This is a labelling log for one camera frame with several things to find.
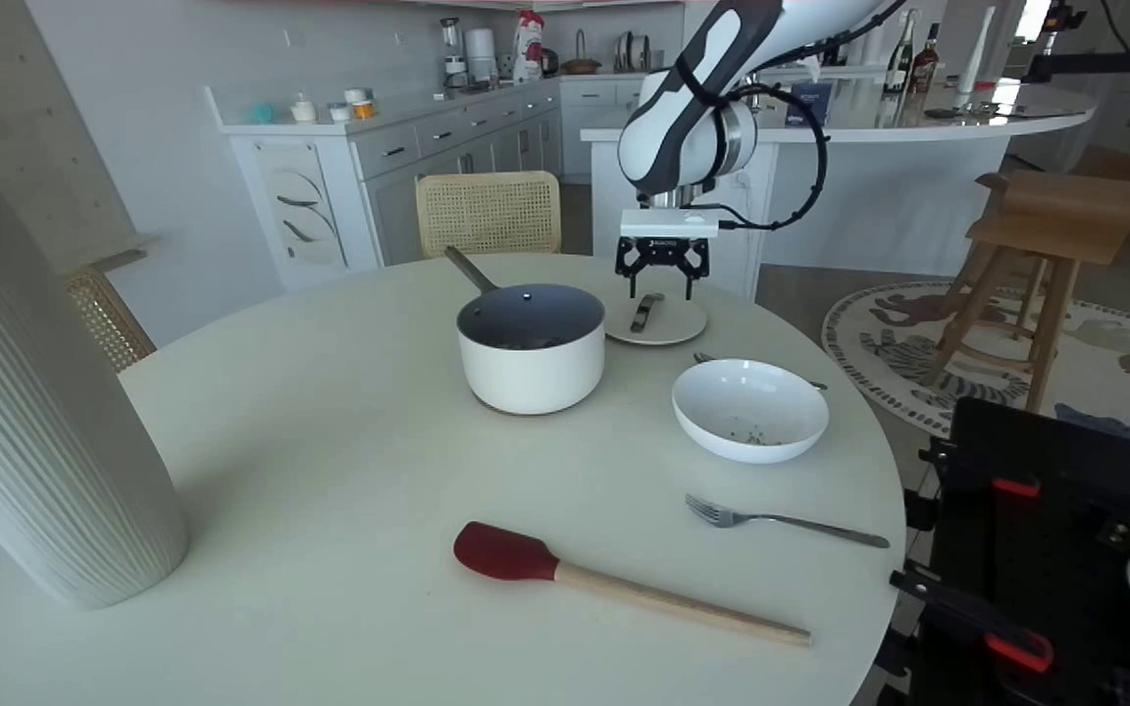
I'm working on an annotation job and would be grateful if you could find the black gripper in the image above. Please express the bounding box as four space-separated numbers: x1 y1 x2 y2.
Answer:
614 208 716 301

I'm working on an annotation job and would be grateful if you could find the white pot with handle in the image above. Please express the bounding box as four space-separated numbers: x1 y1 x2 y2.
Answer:
445 246 604 415

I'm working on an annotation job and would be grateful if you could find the wooden spoon red head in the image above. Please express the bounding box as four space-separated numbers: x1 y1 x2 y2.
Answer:
449 523 810 646

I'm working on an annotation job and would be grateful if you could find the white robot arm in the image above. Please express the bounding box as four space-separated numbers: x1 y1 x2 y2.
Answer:
614 0 907 293

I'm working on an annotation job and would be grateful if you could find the white bowl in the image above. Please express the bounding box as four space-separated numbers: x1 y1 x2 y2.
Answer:
670 357 826 468

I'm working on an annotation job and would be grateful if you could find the beige woven chair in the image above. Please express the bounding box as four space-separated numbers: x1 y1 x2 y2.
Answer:
417 170 560 255

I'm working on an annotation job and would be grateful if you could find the white kitchen island counter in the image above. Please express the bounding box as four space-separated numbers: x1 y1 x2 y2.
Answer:
576 75 1098 306

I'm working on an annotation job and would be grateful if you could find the silver fork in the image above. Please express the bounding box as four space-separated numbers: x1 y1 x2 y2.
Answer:
685 496 891 549

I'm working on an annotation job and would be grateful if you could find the patterned round rug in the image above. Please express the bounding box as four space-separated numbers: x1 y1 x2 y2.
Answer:
818 283 1130 436

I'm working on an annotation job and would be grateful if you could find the white kitchen cabinet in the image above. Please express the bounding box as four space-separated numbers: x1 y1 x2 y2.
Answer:
202 81 560 289

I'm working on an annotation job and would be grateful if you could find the wooden bar stool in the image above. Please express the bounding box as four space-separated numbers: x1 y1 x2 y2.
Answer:
936 172 1130 413

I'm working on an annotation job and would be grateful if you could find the black perforated mounting board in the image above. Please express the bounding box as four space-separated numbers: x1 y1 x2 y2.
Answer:
880 399 1130 706

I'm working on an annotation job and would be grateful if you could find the cane back chair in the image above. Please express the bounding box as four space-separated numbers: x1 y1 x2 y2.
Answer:
61 270 154 368

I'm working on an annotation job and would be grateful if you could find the white ribbed vase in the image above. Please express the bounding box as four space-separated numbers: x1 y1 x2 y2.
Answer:
0 198 189 608

